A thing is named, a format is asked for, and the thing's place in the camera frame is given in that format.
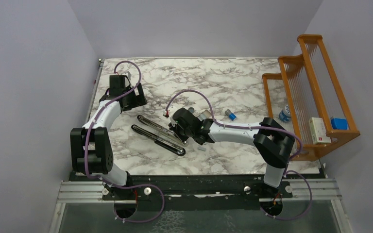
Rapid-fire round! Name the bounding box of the long black silver stapler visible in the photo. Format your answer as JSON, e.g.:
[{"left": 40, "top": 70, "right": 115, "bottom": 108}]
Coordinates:
[{"left": 131, "top": 115, "right": 188, "bottom": 156}]

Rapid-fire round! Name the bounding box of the staple tray with staples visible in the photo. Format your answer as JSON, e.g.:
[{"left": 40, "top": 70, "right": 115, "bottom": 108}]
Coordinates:
[{"left": 198, "top": 110, "right": 212, "bottom": 120}]

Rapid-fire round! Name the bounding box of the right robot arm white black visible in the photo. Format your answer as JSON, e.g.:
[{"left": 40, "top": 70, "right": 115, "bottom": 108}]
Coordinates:
[{"left": 168, "top": 108, "right": 296, "bottom": 198}]

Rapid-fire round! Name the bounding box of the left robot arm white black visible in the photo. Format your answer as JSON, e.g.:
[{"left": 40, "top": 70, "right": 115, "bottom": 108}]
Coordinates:
[{"left": 70, "top": 72, "right": 147, "bottom": 200}]

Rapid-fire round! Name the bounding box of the blue grey small cylinder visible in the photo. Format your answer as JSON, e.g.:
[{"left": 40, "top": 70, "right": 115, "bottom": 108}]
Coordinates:
[{"left": 225, "top": 109, "right": 237, "bottom": 121}]

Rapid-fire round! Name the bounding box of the blue white bottle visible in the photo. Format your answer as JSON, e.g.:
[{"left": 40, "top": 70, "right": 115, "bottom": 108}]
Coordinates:
[{"left": 278, "top": 104, "right": 291, "bottom": 122}]

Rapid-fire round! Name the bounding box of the wooden orange rack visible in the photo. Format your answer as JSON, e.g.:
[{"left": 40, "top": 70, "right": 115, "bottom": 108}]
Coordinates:
[{"left": 262, "top": 34, "right": 360, "bottom": 161}]

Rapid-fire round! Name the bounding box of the white red box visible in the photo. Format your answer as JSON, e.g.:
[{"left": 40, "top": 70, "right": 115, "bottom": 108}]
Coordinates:
[{"left": 309, "top": 117, "right": 332, "bottom": 145}]

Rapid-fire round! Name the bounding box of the blue small box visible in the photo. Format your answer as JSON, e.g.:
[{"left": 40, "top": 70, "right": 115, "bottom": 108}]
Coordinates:
[{"left": 330, "top": 117, "right": 349, "bottom": 130}]

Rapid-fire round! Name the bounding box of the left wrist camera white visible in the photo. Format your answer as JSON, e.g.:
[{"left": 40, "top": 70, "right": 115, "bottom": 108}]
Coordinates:
[{"left": 118, "top": 71, "right": 132, "bottom": 88}]

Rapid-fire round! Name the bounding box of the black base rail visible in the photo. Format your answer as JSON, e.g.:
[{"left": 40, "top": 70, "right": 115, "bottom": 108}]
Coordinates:
[{"left": 58, "top": 175, "right": 293, "bottom": 212}]

